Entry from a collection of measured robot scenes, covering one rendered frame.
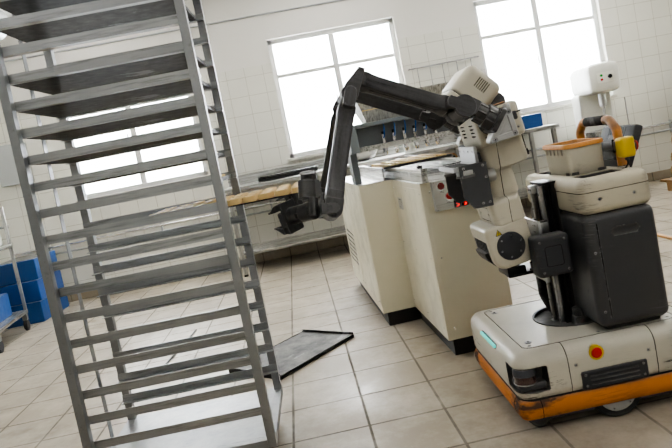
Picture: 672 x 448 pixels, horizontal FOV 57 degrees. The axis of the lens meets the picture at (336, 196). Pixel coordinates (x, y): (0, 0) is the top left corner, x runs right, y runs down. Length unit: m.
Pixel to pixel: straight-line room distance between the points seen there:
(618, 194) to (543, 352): 0.59
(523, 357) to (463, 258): 0.86
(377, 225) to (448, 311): 0.80
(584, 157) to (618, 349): 0.67
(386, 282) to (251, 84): 3.76
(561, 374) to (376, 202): 1.66
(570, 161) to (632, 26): 5.65
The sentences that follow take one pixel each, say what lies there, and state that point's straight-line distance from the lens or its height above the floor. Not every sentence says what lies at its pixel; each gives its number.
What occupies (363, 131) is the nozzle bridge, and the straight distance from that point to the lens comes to 3.63.
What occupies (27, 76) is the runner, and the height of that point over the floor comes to 1.50.
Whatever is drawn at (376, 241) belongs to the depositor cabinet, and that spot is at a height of 0.51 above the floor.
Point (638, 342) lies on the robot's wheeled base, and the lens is 2.37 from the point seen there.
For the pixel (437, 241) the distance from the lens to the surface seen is 2.94.
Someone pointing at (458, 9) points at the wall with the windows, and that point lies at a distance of 7.26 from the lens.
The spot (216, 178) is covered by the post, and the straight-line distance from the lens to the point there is 2.10.
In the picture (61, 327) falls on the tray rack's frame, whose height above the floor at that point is 0.67.
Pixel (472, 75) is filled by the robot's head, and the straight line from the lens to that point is 2.30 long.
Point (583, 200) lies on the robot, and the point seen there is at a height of 0.74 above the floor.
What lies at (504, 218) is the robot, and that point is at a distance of 2.32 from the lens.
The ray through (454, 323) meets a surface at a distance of 3.04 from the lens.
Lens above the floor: 1.08
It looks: 4 degrees down
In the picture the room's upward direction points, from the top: 11 degrees counter-clockwise
